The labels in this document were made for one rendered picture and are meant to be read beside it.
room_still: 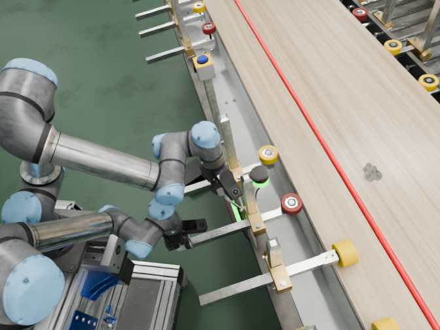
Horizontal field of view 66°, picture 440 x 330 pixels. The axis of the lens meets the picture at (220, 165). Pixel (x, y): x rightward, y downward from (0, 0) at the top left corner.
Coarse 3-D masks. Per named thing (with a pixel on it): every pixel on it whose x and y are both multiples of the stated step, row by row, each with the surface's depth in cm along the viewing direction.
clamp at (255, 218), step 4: (244, 204) 135; (244, 208) 133; (248, 216) 130; (252, 216) 130; (256, 216) 130; (260, 216) 130; (252, 220) 129; (256, 220) 129; (260, 220) 129; (252, 224) 128; (260, 224) 128; (264, 224) 128; (252, 228) 128; (264, 228) 127; (256, 232) 128; (260, 232) 129; (264, 232) 130
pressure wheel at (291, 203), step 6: (282, 198) 128; (288, 198) 128; (294, 198) 128; (300, 198) 127; (282, 204) 127; (288, 204) 127; (294, 204) 127; (300, 204) 126; (282, 210) 129; (288, 210) 125; (294, 210) 125; (300, 210) 127
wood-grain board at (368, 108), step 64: (256, 0) 207; (320, 0) 197; (256, 64) 174; (320, 64) 167; (384, 64) 160; (320, 128) 145; (384, 128) 140; (320, 192) 128; (384, 192) 124; (384, 256) 111
